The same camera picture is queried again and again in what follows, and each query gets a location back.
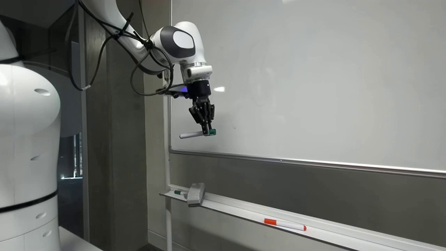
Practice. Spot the grey whiteboard eraser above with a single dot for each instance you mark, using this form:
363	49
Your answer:
196	193

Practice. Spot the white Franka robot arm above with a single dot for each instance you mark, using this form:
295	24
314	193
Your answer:
28	140

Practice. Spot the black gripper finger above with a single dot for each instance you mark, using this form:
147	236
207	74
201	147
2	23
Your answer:
198	120
209	119

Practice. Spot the large whiteboard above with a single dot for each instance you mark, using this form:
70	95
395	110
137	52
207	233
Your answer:
301	78

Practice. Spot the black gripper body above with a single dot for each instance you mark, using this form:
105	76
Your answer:
198	95

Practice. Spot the white whiteboard stand post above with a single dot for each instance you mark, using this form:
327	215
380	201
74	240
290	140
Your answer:
168	162

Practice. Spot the white marker tray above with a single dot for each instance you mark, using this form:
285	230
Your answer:
325	232

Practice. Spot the small dark marker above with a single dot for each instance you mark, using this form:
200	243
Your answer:
180	193

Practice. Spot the red whiteboard marker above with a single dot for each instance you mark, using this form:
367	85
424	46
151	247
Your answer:
271	222

